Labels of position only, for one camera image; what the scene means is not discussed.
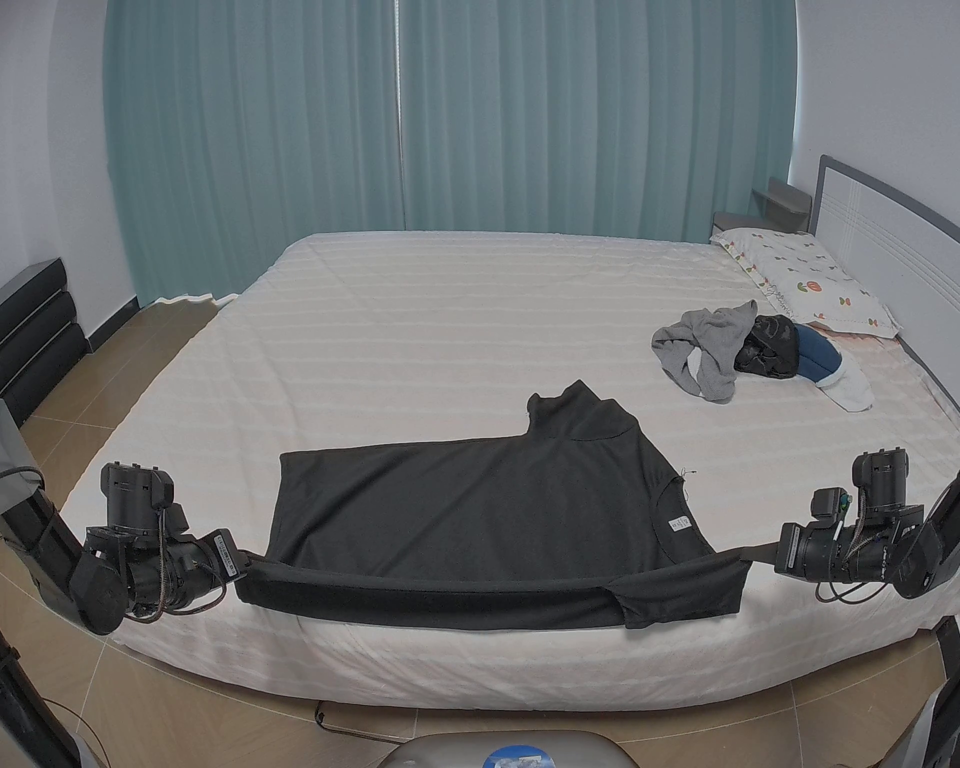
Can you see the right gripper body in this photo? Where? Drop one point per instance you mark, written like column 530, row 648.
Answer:
column 806, row 551

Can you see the black printed garment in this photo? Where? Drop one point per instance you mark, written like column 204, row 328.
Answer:
column 772, row 349

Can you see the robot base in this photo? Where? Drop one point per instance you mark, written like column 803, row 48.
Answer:
column 502, row 750

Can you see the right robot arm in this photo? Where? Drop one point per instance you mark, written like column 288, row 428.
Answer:
column 922, row 555

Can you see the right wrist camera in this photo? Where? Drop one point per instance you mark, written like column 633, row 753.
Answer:
column 827, row 502

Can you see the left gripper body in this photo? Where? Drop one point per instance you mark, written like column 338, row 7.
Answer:
column 196, row 566

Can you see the white printed pillow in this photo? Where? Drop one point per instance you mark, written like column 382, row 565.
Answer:
column 810, row 281

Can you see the black chest of drawers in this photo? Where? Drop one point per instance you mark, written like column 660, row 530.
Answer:
column 37, row 337

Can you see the grey bedside table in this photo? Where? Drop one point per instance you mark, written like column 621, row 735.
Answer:
column 780, row 202

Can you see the bed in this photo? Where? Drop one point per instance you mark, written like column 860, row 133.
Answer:
column 450, row 315

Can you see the white garment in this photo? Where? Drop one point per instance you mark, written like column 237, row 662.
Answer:
column 851, row 390

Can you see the dark blue garment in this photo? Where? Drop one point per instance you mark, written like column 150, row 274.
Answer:
column 819, row 356

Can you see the grey garment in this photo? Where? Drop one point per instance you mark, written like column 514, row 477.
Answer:
column 720, row 341

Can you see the blue-green curtain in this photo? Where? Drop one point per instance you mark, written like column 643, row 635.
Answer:
column 255, row 142
column 592, row 112

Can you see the black T-shirt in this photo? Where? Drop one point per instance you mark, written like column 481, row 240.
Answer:
column 465, row 510

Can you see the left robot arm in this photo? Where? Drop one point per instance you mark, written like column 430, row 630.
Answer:
column 82, row 577

